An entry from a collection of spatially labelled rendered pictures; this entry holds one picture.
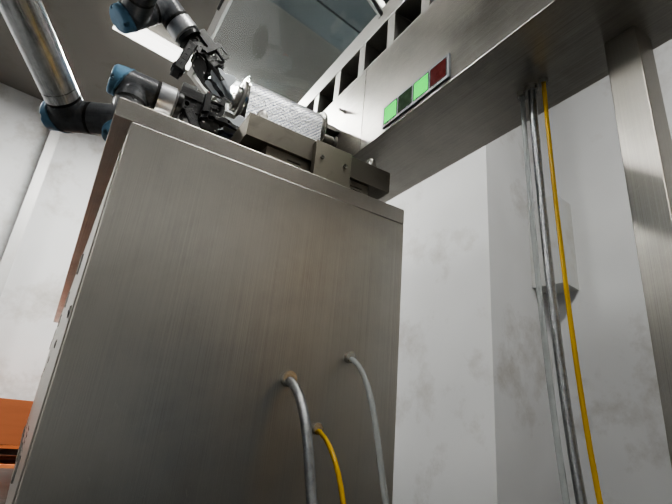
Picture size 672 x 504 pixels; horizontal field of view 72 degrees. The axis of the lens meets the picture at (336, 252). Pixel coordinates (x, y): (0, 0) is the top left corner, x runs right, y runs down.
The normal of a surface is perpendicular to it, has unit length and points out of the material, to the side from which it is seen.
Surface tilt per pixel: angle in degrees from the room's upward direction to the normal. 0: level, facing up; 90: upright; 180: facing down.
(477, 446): 90
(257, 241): 90
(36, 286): 90
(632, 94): 90
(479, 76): 180
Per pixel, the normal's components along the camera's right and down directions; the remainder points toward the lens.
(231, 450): 0.53, -0.26
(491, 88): -0.09, 0.93
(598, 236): -0.76, -0.30
